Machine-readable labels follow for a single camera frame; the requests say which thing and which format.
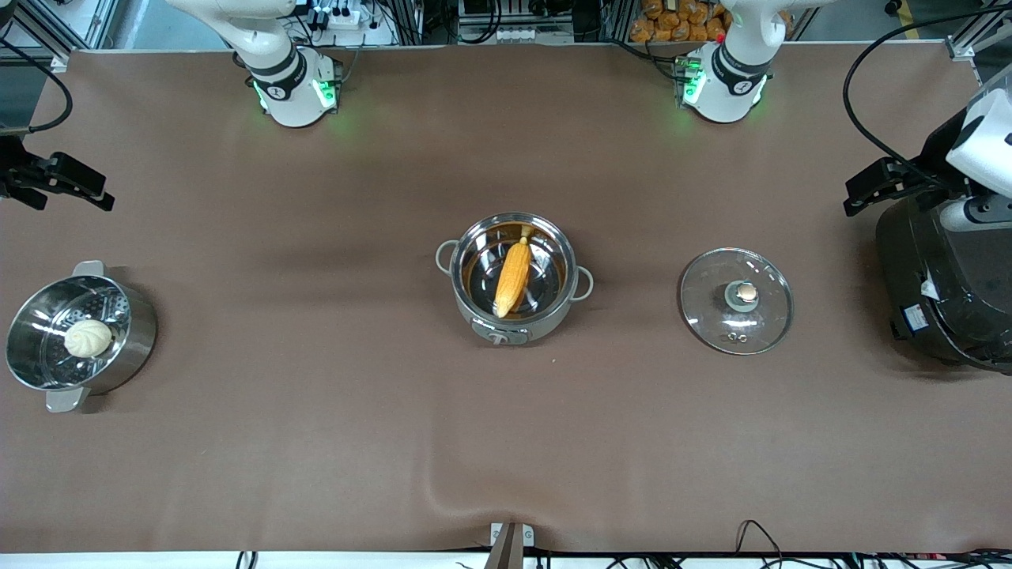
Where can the white steamed bun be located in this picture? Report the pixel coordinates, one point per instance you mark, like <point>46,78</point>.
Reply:
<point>88,338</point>

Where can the white power strip with plugs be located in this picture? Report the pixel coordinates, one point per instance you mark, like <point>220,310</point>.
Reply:
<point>340,16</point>

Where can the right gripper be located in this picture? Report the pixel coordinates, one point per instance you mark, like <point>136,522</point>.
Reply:
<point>11,171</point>

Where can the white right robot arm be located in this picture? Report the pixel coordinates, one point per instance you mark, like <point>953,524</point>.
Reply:
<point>288,95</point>

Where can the glass pot lid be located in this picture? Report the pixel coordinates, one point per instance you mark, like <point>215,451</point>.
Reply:
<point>711,316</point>

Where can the metal table clamp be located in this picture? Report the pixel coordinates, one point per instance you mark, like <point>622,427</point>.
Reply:
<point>512,541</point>

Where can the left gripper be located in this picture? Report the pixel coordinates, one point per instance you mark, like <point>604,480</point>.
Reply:
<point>938,157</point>

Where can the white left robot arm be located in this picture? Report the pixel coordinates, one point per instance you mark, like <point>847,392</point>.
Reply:
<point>727,87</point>

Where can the brown table mat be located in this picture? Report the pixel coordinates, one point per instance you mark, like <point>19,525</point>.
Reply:
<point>506,442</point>

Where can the black rice cooker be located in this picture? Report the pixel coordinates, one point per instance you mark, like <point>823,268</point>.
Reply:
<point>949,316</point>

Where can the yellow corn cob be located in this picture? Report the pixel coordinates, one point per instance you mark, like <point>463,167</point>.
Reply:
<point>512,276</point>

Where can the aluminium frame rail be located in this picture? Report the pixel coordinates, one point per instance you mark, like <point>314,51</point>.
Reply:
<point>83,32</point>

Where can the stainless steel steamer pot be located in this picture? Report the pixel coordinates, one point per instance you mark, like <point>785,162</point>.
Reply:
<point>32,348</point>

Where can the grey electric cooking pot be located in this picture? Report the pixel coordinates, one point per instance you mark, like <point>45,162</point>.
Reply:
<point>506,336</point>

